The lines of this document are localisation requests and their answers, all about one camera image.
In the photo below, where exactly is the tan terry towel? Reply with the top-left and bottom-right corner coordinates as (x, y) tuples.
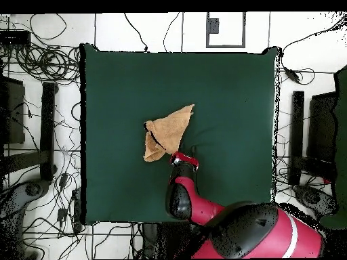
(142, 104), (195, 163)

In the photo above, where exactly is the black flat panel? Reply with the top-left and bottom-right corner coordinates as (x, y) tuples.
(307, 91), (338, 163)
(0, 77), (26, 145)

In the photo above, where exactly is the dark green table cloth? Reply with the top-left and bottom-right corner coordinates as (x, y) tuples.
(80, 43), (280, 225)

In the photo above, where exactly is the black power adapter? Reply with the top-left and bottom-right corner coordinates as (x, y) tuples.
(283, 67), (301, 84)

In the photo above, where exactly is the small grey box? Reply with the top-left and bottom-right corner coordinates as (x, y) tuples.
(208, 18), (220, 35)

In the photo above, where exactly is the grey chair base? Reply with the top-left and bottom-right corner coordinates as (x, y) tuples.
(0, 178), (51, 220)
(293, 185), (340, 220)

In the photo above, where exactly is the green cloth sheet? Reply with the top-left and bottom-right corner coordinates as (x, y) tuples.
(318, 63), (347, 230)

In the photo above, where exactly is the black electronics box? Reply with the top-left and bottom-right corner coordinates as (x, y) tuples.
(0, 30), (32, 47)

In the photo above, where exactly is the grey square floor frame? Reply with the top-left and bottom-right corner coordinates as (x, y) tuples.
(205, 12), (247, 49)

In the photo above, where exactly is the coiled black cable bundle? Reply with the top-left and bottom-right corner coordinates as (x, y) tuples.
(16, 44), (82, 82)

